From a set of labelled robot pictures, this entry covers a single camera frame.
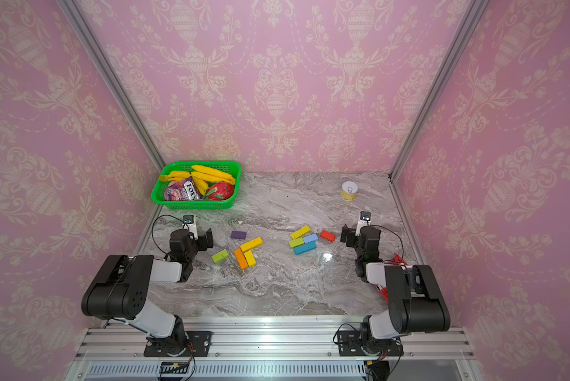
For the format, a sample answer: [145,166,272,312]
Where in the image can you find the purple block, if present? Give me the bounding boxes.
[230,231,247,240]

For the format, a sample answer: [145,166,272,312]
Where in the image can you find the long yellow block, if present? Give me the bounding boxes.
[240,237,263,252]

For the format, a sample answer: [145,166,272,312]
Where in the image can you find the short yellow block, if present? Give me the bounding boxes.
[244,251,256,268]

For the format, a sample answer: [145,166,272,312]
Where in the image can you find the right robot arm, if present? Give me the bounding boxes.
[333,225,451,360]

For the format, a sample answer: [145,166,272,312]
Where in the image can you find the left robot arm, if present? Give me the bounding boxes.
[81,229,214,360]

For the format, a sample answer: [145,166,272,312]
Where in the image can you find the red block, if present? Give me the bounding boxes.
[320,230,336,242]

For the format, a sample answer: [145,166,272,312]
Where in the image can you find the lime green block left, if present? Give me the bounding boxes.
[212,250,229,264]

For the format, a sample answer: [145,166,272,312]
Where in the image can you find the lime green block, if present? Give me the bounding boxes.
[289,237,305,249]
[212,250,229,264]

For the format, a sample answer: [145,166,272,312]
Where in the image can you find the light blue block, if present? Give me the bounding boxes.
[303,233,318,244]

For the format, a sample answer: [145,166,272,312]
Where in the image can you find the teal block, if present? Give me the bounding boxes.
[294,241,317,255]

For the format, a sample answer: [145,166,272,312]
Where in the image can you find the orange block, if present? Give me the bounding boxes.
[234,249,249,270]

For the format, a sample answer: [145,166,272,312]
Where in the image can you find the yellow white can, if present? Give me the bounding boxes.
[341,181,359,202]

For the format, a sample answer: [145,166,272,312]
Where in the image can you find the yellow-green long block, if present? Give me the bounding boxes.
[290,225,310,240]

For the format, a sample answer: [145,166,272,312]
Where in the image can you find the lime green block right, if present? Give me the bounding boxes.
[289,237,305,249]

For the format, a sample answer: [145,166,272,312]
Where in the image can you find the red dragon fruit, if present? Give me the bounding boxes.
[204,182,235,201]

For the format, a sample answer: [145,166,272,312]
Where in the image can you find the purple snack packet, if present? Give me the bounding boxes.
[164,177,202,202]

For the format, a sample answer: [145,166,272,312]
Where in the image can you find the red snack bag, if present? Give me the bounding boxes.
[376,254,408,302]

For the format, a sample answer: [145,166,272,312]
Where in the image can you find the lower yellow banana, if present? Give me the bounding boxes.
[192,176,209,197]

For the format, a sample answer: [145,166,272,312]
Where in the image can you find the green plastic basket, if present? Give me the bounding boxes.
[152,160,242,211]

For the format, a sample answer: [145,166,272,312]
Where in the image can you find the upper yellow banana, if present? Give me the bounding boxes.
[191,165,236,186]

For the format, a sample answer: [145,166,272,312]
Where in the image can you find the small yellow banana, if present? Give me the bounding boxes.
[159,171,191,182]

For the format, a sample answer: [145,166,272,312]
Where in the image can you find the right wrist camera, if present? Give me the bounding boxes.
[356,211,371,237]

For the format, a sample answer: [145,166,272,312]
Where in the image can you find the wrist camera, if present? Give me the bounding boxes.
[356,211,371,237]
[183,214,199,240]

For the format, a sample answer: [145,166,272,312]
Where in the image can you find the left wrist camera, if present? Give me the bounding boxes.
[183,214,199,240]

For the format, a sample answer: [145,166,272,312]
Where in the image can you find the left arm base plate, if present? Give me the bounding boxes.
[143,331,212,357]

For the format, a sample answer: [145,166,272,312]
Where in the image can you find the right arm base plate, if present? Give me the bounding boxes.
[333,330,403,358]

